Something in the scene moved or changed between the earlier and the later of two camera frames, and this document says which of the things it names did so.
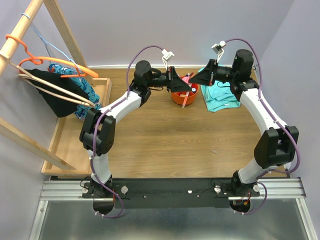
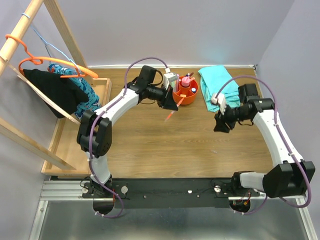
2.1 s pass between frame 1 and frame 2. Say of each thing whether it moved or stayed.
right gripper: moved
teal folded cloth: stayed
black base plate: stayed
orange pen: moved
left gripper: moved
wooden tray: stayed
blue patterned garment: stayed
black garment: stayed
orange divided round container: stayed
